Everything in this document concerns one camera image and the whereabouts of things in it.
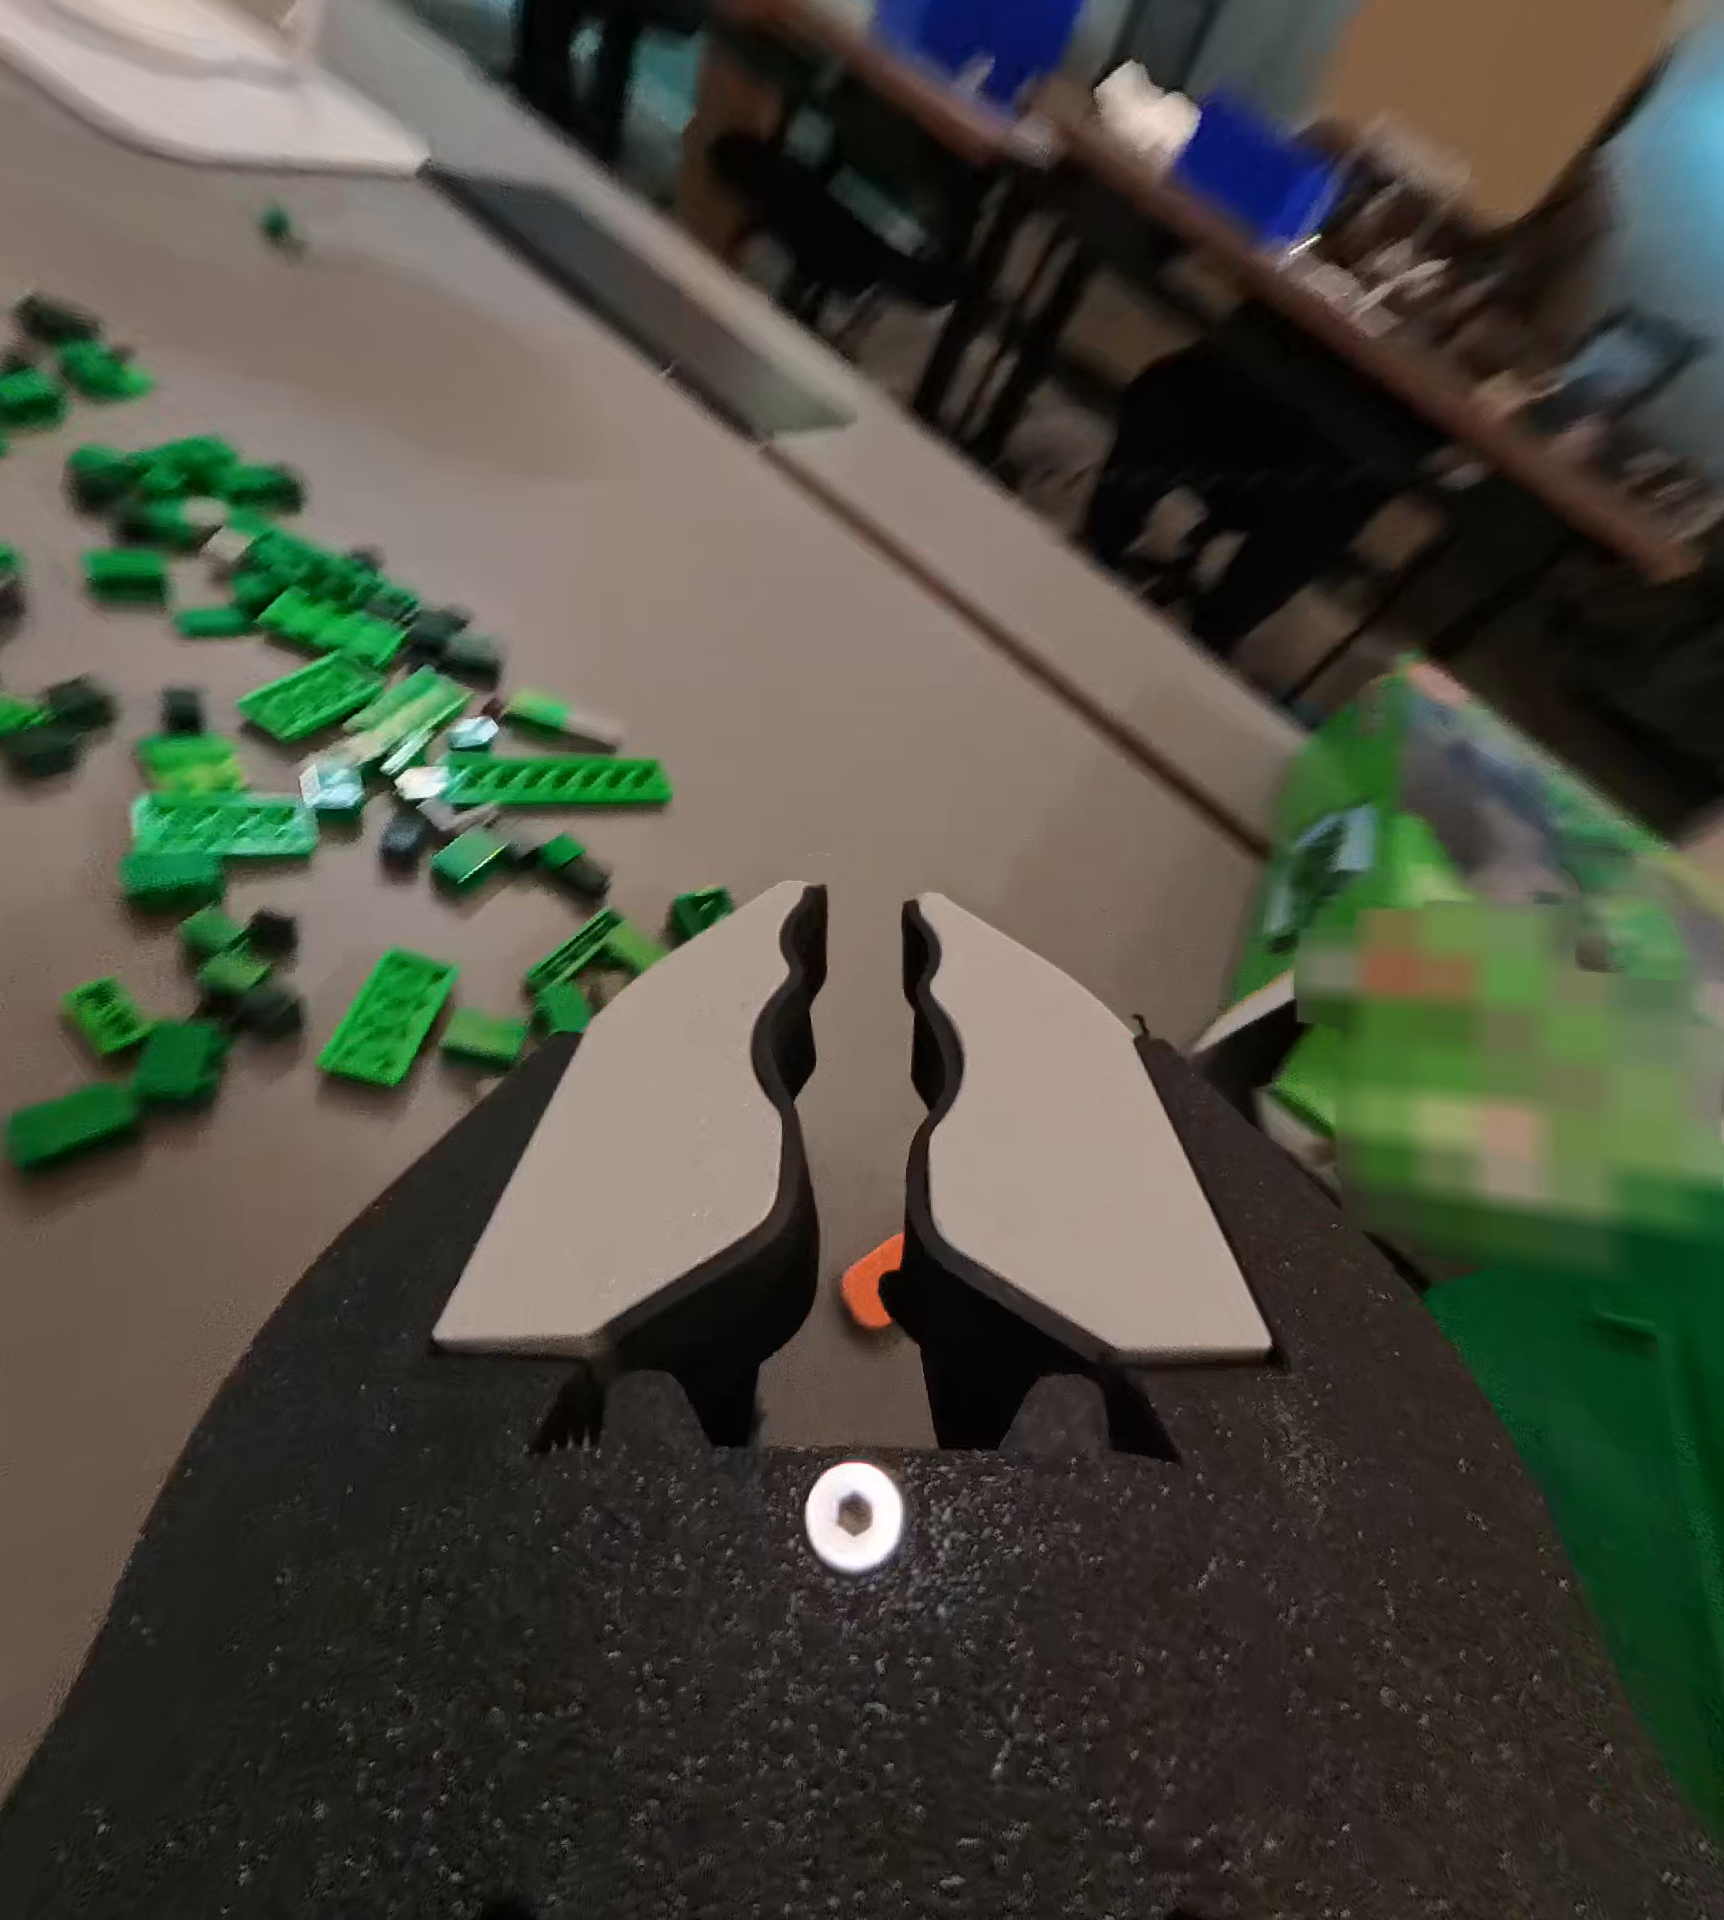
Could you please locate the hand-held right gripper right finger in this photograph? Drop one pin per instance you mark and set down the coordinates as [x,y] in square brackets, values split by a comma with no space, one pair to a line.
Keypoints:
[1086,1184]

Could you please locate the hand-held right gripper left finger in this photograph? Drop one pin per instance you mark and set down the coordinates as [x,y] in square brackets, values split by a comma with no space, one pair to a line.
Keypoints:
[637,1171]

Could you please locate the pile of green bricks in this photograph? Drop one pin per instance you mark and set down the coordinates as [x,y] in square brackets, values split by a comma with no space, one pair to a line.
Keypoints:
[293,698]

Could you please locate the grey desk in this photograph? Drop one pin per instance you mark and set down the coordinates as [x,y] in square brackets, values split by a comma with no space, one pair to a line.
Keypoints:
[802,600]

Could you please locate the orange brick separator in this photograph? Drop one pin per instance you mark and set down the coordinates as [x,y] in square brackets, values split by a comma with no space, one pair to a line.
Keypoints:
[864,1291]

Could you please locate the long green plate with holes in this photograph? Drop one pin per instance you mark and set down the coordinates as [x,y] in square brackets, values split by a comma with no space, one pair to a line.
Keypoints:
[563,783]

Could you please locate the green cardboard toy box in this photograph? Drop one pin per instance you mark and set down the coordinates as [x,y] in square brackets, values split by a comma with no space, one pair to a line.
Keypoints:
[1402,811]

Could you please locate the green plastic bin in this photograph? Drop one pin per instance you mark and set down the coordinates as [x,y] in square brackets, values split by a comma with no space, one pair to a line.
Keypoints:
[1626,1425]

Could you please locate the wooden edged work table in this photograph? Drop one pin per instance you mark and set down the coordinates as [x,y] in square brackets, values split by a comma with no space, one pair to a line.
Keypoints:
[1402,352]

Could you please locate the small bright green brick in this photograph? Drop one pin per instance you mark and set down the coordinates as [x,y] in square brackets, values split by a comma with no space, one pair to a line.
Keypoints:
[276,225]

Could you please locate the blue plastic bin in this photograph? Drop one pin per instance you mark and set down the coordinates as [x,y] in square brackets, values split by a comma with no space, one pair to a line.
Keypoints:
[1267,151]

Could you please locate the stack of blue bins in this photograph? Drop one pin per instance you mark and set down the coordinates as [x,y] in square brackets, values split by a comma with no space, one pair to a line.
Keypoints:
[983,31]

